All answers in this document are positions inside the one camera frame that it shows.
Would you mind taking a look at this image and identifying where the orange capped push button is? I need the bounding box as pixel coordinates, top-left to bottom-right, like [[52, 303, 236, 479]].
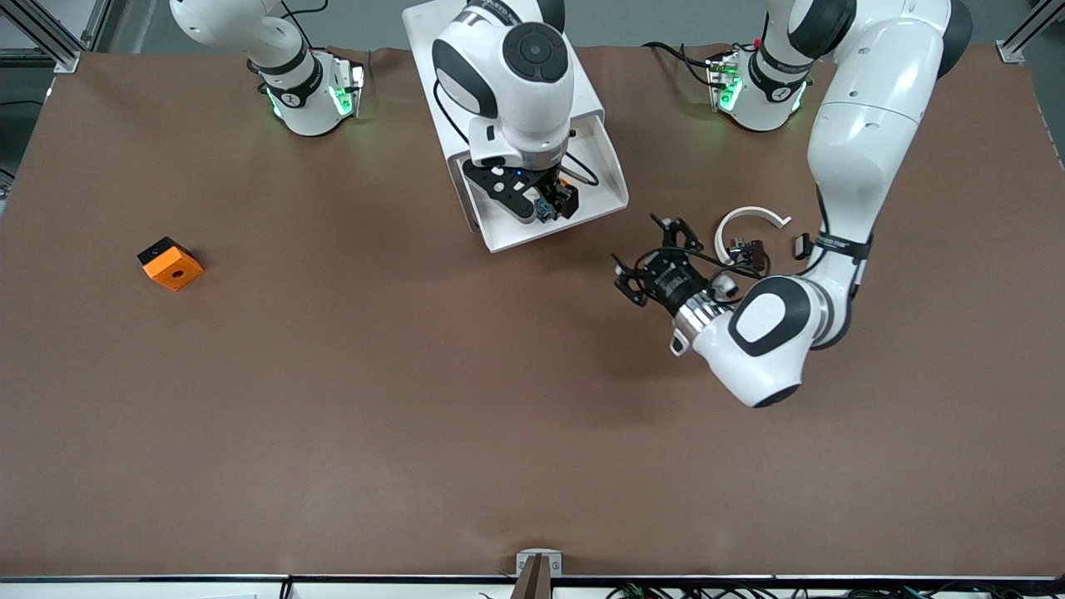
[[539, 172, 577, 219]]

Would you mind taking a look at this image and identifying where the orange and black button housing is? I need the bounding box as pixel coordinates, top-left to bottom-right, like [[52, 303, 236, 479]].
[[136, 236, 205, 292]]

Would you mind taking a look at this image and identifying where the brown table cover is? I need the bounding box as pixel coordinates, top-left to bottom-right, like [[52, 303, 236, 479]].
[[0, 43, 1065, 579]]

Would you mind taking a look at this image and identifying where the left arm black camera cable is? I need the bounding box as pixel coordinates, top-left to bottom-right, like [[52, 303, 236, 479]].
[[635, 248, 770, 284]]

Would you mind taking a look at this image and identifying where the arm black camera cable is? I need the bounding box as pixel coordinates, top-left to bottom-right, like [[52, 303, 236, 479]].
[[635, 248, 770, 284], [431, 77, 602, 189]]

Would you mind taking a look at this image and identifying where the white curved ring part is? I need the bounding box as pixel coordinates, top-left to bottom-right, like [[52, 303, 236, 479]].
[[716, 205, 792, 267]]

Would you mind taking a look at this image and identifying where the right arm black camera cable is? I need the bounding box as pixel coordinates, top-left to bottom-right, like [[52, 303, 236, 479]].
[[431, 77, 602, 189]]

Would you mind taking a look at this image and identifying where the black cable at arm base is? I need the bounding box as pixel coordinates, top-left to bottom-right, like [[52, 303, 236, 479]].
[[642, 40, 721, 88]]

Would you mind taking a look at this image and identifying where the grey metal bracket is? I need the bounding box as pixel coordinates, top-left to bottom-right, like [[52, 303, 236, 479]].
[[516, 549, 562, 577]]

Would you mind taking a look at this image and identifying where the aluminium frame profile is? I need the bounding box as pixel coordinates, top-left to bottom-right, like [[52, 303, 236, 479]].
[[997, 0, 1065, 64], [0, 0, 113, 74]]

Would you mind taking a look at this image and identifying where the table edge rail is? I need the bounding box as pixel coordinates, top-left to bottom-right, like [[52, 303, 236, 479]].
[[0, 572, 1065, 599]]

